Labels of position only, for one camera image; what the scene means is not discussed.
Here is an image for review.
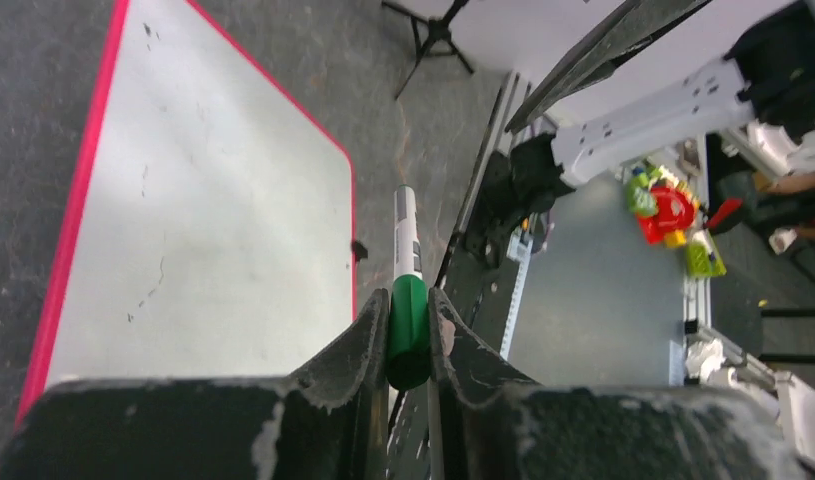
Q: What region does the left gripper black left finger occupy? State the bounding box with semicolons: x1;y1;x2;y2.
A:
0;289;389;479

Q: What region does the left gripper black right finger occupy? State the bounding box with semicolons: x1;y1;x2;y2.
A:
426;286;815;480

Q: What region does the green capped whiteboard marker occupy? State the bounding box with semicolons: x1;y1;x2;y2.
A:
386;185;430;391

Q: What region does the pink framed whiteboard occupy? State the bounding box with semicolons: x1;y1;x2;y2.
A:
18;1;356;415

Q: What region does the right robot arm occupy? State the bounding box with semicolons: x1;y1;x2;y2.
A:
463;1;815;268

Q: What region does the colourful toy pile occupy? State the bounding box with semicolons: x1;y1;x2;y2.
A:
622;161;745;278

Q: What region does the black microphone tripod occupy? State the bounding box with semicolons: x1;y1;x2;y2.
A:
381;0;475;100

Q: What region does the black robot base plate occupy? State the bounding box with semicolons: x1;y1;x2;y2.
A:
387;148;534;480

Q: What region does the white slotted cable duct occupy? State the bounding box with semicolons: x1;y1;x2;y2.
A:
499;227;533;360

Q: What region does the aluminium front frame rail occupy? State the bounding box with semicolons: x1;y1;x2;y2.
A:
673;139;711;386

